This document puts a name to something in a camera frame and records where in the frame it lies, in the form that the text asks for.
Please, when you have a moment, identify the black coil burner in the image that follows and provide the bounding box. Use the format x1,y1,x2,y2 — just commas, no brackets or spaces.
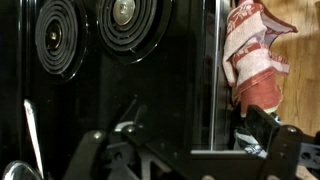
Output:
34,0,88,81
96,0,173,64

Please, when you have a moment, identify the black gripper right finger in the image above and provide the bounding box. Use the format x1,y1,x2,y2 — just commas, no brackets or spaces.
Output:
244,104,320,180

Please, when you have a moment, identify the black electric stove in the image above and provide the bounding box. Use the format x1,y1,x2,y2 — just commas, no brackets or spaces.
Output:
0,0,234,180

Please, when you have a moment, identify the black frying pan steel handle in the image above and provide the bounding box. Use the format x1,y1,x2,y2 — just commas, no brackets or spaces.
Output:
23,98,45,178

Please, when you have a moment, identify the red white patterned towel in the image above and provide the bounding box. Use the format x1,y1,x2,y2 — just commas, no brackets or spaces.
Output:
222,0,299,116

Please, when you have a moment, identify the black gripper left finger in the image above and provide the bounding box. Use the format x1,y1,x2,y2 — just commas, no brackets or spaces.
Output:
63,99,192,180

